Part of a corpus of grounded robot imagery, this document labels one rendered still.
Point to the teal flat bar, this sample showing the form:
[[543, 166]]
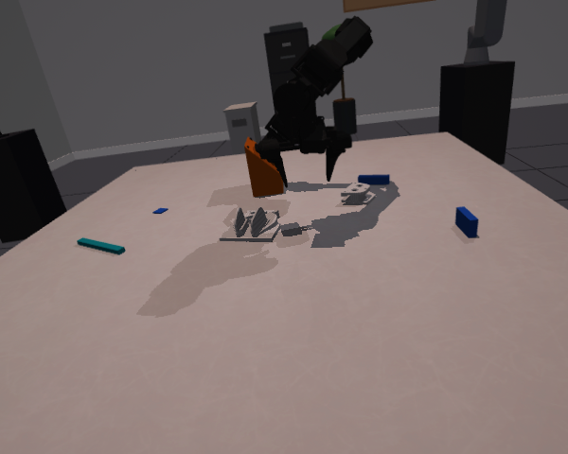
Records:
[[101, 246]]

